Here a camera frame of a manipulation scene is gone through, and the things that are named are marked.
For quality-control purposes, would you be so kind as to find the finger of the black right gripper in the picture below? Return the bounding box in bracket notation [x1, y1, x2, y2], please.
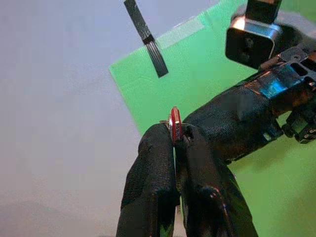
[184, 63, 303, 163]

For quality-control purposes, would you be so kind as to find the long black tape strip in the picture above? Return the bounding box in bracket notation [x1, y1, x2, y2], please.
[123, 0, 169, 79]

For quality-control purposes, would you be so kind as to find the key with red ring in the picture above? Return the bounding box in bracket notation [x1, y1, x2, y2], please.
[159, 106, 185, 149]

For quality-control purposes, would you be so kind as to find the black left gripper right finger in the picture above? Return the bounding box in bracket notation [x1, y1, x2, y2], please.
[175, 124, 259, 237]

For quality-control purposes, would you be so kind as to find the green board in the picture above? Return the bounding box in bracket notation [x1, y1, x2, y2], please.
[108, 0, 316, 237]

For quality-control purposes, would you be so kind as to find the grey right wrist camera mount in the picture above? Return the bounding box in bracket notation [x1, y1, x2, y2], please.
[226, 0, 283, 70]

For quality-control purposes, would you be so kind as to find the clear tape strip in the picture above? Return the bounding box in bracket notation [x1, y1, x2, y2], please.
[158, 17, 205, 50]

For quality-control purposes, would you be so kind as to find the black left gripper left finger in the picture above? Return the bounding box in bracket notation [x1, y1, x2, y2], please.
[115, 123, 180, 237]

